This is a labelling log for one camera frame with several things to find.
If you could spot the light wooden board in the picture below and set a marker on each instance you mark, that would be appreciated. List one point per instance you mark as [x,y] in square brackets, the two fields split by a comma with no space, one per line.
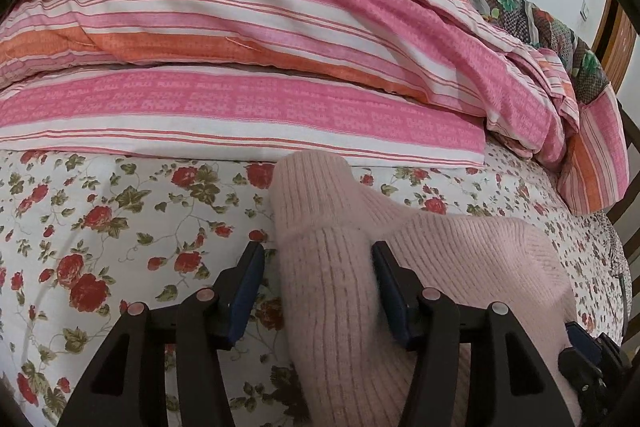
[617,42]

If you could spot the pink knit sweater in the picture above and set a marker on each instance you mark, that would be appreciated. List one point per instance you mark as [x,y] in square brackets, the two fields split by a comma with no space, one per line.
[350,287]

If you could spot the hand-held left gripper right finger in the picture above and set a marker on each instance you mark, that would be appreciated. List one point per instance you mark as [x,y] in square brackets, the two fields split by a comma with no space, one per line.
[392,294]

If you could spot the white wall switch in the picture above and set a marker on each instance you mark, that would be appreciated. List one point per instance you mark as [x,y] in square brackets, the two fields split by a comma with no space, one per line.
[584,10]

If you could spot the wooden headboard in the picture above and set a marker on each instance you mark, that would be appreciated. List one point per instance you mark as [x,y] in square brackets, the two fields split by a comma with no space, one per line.
[625,187]

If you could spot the floral bed sheet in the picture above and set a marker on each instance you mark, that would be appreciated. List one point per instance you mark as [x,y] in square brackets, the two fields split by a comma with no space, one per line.
[110,227]

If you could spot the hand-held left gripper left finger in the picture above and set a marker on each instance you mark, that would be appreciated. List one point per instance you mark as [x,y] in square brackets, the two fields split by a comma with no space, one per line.
[247,289]

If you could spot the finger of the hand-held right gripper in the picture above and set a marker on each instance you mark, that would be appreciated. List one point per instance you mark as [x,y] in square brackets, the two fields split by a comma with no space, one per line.
[587,352]

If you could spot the pink orange striped quilt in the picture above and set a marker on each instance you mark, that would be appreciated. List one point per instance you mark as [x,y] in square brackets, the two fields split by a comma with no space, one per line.
[280,42]

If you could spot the brown green patterned blanket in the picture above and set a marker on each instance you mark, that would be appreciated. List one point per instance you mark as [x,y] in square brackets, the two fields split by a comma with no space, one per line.
[510,7]

